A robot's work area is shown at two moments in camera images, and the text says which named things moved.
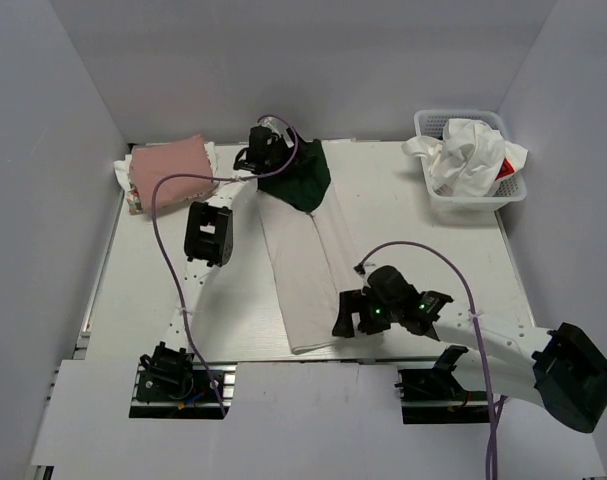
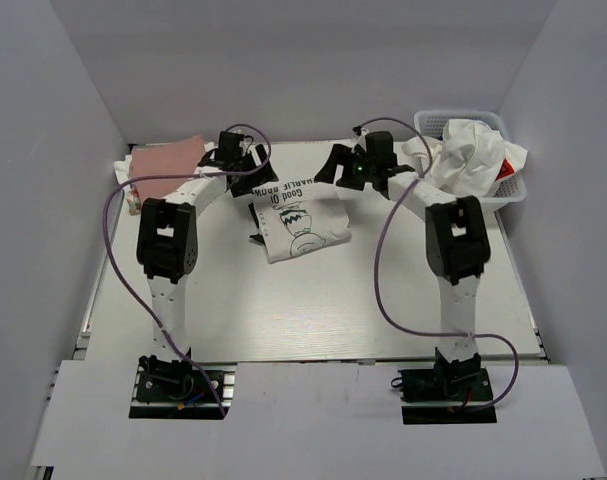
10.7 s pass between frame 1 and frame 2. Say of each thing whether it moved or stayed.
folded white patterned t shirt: stayed
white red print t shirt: stayed
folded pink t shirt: stayed
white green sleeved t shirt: moved
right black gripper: moved
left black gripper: moved
